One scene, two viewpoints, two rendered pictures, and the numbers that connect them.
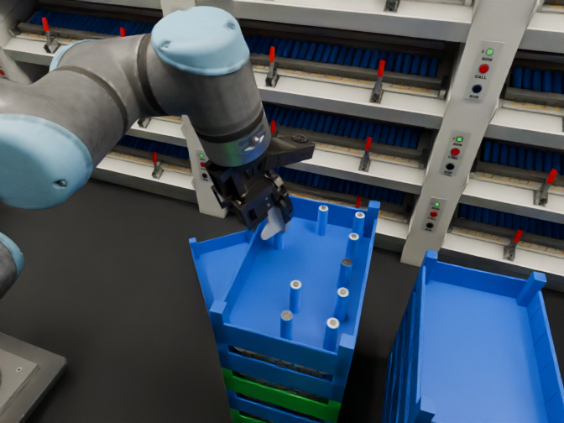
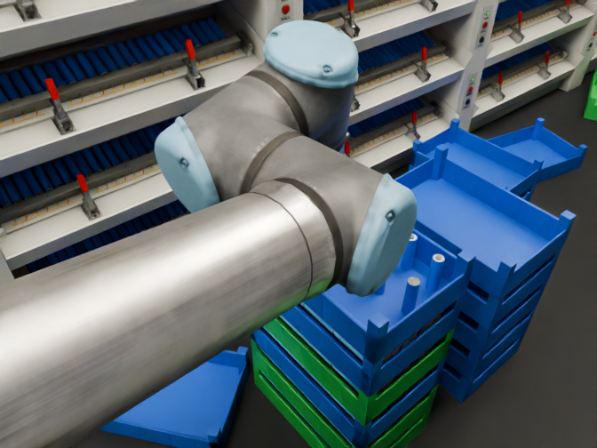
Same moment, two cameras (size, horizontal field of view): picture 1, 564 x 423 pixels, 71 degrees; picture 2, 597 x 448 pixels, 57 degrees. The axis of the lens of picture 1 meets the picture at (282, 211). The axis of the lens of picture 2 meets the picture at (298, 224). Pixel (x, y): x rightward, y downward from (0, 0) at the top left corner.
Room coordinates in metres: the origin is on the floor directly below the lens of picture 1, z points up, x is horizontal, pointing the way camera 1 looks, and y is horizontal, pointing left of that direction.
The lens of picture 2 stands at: (0.16, 0.52, 1.03)
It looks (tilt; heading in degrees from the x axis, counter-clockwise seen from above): 41 degrees down; 303
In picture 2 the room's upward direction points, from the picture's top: straight up
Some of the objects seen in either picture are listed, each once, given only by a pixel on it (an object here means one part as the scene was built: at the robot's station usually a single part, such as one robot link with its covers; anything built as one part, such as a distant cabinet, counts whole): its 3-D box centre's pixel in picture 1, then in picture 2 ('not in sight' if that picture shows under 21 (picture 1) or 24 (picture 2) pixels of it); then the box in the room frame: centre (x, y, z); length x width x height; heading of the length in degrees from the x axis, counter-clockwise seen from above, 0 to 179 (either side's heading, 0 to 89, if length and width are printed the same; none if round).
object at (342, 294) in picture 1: (341, 304); (409, 252); (0.35, -0.09, 0.44); 0.02 x 0.02 x 0.06
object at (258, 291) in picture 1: (305, 265); (350, 251); (0.43, -0.04, 0.44); 0.30 x 0.20 x 0.08; 163
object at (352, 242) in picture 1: (352, 248); not in sight; (0.47, -0.12, 0.44); 0.02 x 0.02 x 0.06
